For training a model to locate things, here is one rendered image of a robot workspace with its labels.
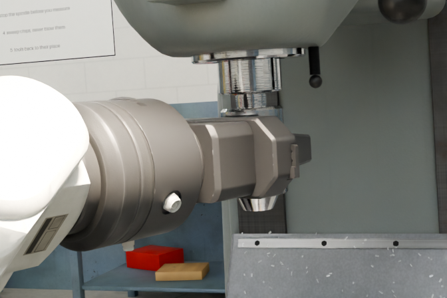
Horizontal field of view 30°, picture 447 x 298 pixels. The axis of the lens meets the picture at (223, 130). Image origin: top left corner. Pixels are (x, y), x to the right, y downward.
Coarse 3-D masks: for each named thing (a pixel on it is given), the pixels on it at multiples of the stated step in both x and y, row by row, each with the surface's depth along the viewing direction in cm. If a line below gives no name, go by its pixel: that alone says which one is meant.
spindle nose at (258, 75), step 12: (240, 60) 60; (252, 60) 60; (264, 60) 60; (276, 60) 61; (228, 72) 60; (240, 72) 60; (252, 72) 60; (264, 72) 60; (276, 72) 61; (228, 84) 60; (240, 84) 60; (252, 84) 60; (264, 84) 60; (276, 84) 61
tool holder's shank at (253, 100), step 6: (240, 96) 61; (246, 96) 61; (252, 96) 61; (258, 96) 61; (264, 96) 62; (240, 102) 61; (246, 102) 61; (252, 102) 61; (258, 102) 61; (264, 102) 62
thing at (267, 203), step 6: (240, 198) 62; (264, 198) 61; (270, 198) 61; (276, 198) 62; (246, 204) 62; (252, 204) 61; (258, 204) 61; (264, 204) 61; (270, 204) 62; (246, 210) 62; (252, 210) 62; (258, 210) 62; (264, 210) 62
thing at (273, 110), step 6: (228, 108) 63; (234, 108) 61; (240, 108) 60; (246, 108) 60; (252, 108) 60; (258, 108) 60; (264, 108) 60; (270, 108) 60; (276, 108) 61; (282, 108) 62; (222, 114) 62; (228, 114) 61; (234, 114) 60; (240, 114) 60; (246, 114) 60; (252, 114) 60; (258, 114) 60; (264, 114) 60; (270, 114) 60; (276, 114) 61; (282, 114) 62
